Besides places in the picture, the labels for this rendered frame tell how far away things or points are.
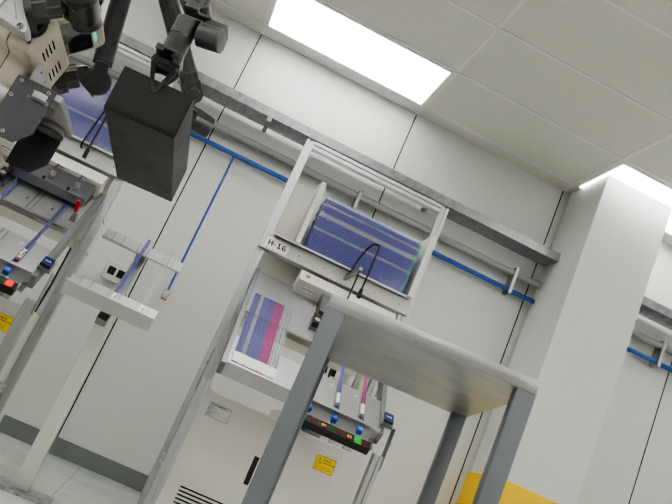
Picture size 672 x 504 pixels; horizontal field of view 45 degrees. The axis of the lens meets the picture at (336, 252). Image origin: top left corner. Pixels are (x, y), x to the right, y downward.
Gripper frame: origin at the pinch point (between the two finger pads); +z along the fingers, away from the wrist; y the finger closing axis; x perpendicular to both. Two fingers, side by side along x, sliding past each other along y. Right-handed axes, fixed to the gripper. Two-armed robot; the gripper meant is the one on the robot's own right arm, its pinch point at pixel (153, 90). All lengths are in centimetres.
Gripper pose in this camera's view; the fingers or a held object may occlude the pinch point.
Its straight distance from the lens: 194.0
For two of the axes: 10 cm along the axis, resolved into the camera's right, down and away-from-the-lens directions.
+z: -3.7, 8.9, -2.7
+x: -9.0, -4.1, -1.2
